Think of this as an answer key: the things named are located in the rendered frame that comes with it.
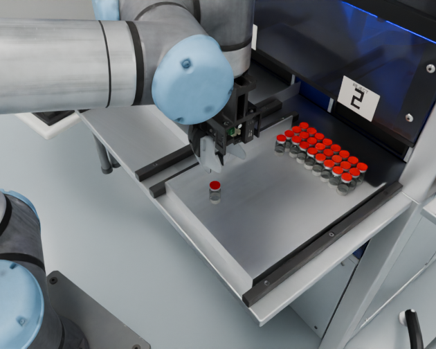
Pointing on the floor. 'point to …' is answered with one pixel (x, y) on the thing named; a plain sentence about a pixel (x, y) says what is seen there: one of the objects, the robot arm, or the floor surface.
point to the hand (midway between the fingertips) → (213, 160)
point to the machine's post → (398, 237)
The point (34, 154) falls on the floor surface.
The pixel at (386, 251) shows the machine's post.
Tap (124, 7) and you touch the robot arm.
